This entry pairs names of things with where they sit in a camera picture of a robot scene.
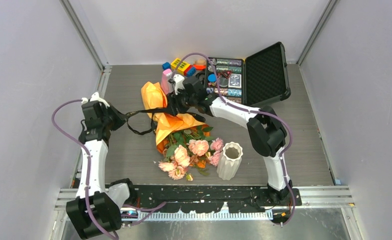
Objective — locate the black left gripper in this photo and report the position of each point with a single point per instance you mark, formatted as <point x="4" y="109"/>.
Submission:
<point x="120" y="118"/>

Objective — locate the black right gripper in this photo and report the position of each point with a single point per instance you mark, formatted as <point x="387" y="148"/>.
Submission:
<point x="174" y="100"/>

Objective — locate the orange flower bouquet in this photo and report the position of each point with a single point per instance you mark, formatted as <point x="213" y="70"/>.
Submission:
<point x="186" y="145"/>

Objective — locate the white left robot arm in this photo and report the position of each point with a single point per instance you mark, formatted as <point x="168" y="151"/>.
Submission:
<point x="95" y="210"/>

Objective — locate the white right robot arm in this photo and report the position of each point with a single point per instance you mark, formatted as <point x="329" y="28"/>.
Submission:
<point x="267" y="131"/>

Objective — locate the white ribbed vase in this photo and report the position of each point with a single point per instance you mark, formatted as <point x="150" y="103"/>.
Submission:
<point x="230" y="159"/>

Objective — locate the blue round poker chip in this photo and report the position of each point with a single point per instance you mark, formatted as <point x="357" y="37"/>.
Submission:
<point x="212" y="78"/>

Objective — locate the pink metronome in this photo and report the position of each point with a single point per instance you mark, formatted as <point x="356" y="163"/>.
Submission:
<point x="167" y="82"/>

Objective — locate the orange toy piece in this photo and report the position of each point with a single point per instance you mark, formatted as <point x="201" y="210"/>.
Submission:
<point x="200" y="64"/>

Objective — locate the yellow toy block house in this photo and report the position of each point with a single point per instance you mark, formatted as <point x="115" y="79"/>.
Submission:
<point x="183" y="68"/>

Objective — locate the blue toy block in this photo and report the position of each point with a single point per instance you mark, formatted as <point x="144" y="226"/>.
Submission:
<point x="166" y="66"/>

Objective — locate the black open poker case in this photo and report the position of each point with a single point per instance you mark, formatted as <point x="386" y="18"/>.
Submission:
<point x="258" y="80"/>

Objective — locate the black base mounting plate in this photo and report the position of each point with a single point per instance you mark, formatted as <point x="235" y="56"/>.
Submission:
<point x="211" y="198"/>

